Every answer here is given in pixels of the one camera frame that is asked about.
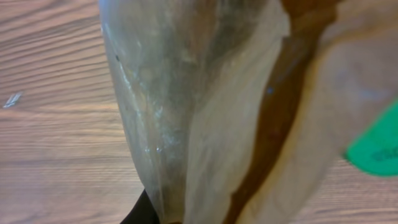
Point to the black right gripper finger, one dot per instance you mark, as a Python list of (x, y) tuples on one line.
[(143, 212)]

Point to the beige glossy plastic package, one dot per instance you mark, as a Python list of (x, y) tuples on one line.
[(235, 109)]

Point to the green lid white jar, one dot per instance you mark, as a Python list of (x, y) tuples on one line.
[(375, 150)]

